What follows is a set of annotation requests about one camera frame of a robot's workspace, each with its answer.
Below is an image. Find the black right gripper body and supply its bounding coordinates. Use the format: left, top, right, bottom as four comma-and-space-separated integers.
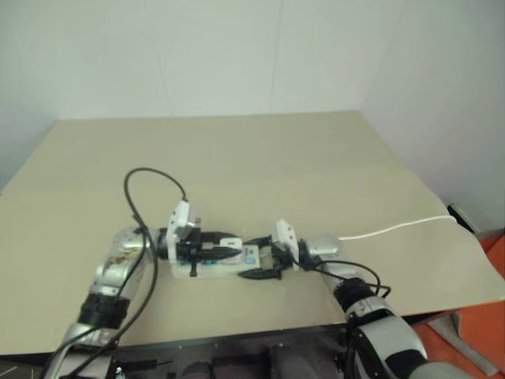
269, 241, 301, 274

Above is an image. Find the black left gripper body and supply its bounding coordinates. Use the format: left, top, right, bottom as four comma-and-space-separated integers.
175, 227, 205, 278

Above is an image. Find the white charger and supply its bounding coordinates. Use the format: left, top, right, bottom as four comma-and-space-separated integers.
219, 237, 244, 263

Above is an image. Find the white power strip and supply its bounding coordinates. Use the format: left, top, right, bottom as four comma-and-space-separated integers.
170, 241, 263, 280

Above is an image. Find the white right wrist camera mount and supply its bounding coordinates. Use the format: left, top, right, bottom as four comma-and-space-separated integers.
270, 219, 301, 273

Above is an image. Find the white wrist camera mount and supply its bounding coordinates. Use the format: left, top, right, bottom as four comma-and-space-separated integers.
270, 219, 301, 273
165, 200, 202, 262

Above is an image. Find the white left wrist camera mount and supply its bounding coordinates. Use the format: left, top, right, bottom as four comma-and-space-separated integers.
165, 200, 202, 262

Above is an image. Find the black table frame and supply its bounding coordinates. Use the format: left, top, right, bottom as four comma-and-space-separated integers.
0, 324, 356, 379

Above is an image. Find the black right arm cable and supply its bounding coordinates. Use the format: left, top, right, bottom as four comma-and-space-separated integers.
301, 252, 393, 299

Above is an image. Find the white power strip cable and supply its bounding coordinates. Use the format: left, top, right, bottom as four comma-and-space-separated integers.
337, 214, 457, 242

